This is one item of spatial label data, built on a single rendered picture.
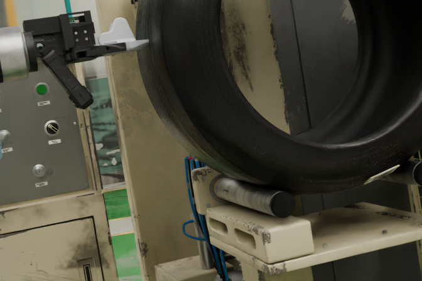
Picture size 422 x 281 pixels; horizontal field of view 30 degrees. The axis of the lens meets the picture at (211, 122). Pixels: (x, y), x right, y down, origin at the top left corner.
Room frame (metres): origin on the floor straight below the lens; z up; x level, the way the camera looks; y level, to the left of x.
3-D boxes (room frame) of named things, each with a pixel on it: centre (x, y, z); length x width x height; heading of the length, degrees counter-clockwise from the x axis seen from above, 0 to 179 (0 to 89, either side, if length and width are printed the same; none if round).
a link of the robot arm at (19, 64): (1.33, 0.31, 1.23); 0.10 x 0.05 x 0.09; 16
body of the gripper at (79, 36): (1.36, 0.23, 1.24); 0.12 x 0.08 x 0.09; 106
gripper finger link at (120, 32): (1.37, 0.12, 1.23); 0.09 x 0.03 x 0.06; 106
